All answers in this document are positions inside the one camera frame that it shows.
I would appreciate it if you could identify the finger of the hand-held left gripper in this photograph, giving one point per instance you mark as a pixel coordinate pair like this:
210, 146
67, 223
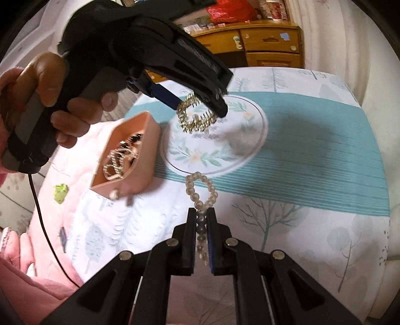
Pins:
187, 59
162, 92

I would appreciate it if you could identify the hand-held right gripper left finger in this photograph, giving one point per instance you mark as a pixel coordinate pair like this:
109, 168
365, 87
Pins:
189, 243

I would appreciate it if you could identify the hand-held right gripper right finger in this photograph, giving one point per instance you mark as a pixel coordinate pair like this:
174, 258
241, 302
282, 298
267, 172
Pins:
212, 243

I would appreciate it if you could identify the gold hair comb clip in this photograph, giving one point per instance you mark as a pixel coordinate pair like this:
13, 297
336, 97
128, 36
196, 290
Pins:
182, 120

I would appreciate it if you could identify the pink storage box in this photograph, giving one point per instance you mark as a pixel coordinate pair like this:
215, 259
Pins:
140, 168

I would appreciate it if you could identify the person's left forearm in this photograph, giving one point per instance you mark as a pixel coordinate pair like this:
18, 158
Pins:
2, 150

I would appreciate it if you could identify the person's left hand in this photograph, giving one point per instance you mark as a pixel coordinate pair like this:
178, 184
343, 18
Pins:
40, 75

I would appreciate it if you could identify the red bag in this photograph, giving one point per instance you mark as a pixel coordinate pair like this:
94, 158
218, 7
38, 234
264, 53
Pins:
231, 12

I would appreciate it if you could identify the wooden dresser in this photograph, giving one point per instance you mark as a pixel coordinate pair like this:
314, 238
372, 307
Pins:
265, 53

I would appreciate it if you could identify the red patterned container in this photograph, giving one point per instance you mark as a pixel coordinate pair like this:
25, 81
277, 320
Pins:
272, 9

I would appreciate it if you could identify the pink quilted blanket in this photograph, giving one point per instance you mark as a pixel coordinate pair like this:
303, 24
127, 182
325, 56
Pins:
72, 162

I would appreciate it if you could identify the tree print tablecloth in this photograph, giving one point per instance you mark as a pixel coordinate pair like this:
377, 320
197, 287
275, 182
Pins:
297, 150

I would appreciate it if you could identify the small green object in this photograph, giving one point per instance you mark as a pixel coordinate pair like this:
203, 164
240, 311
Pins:
61, 193

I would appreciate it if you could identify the person's pink clothing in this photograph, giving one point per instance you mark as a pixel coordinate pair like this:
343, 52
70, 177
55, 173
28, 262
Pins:
28, 290

